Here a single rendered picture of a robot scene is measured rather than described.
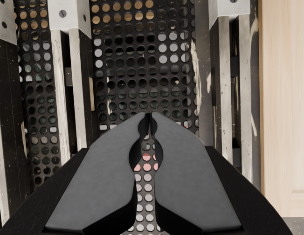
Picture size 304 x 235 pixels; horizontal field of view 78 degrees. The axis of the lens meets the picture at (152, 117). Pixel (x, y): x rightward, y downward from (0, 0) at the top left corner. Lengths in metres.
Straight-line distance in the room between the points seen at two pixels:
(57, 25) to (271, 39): 0.45
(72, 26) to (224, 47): 0.31
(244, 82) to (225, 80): 0.04
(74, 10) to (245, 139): 0.43
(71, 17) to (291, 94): 0.50
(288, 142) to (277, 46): 0.21
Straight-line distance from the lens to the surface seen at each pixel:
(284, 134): 0.52
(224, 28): 0.43
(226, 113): 0.40
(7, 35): 0.58
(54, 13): 0.48
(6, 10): 0.61
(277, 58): 0.51
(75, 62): 0.43
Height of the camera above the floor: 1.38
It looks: 31 degrees down
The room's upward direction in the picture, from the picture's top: 180 degrees clockwise
